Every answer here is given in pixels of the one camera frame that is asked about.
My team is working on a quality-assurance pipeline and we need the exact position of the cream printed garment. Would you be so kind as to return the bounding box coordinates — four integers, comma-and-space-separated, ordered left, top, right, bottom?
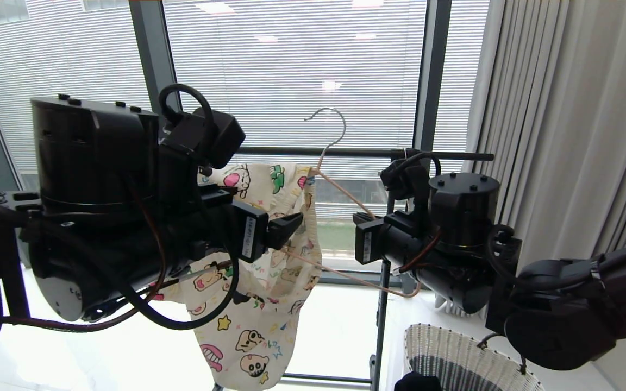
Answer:
150, 162, 323, 391

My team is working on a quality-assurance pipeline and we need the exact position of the white laundry basket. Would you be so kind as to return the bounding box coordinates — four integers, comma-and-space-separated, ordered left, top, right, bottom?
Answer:
404, 324, 544, 391

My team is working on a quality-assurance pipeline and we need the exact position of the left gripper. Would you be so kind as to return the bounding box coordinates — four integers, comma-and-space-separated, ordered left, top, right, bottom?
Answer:
155, 185, 304, 266

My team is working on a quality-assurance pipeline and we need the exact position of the window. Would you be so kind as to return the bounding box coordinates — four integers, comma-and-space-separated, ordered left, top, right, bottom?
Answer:
0, 0, 490, 288

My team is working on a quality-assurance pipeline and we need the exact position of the black clothes rack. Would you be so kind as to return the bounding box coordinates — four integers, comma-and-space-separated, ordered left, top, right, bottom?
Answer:
212, 146, 494, 391

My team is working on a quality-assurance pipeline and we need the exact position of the pink clothes hanger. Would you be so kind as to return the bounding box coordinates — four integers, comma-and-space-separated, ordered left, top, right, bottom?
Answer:
280, 108, 422, 298

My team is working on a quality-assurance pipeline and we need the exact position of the beige curtain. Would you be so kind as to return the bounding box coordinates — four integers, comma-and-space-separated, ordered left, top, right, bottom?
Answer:
462, 0, 626, 326

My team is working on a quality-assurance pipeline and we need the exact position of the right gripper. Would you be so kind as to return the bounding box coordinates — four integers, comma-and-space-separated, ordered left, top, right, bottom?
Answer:
354, 211, 437, 273

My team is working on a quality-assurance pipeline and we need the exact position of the black garment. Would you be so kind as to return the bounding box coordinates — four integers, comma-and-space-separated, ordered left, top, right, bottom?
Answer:
395, 372, 443, 391

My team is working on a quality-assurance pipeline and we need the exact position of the black cable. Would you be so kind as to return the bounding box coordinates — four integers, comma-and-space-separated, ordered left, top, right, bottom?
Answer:
0, 206, 240, 332

